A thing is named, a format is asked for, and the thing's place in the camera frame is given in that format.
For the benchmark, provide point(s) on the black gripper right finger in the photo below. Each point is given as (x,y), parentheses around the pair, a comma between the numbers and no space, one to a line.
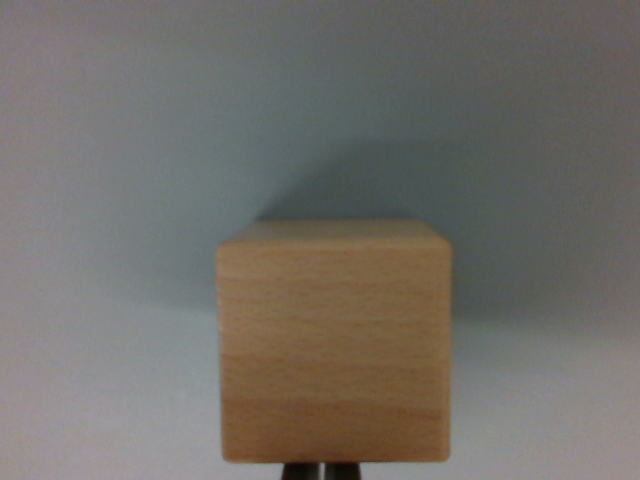
(344,471)

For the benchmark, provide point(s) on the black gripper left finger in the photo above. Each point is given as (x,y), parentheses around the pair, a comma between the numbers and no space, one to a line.
(300,471)

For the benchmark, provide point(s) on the wooden cube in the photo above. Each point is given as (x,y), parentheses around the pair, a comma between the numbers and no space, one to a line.
(335,345)

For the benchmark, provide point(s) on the white plastic tray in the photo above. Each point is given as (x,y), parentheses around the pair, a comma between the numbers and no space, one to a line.
(125,175)

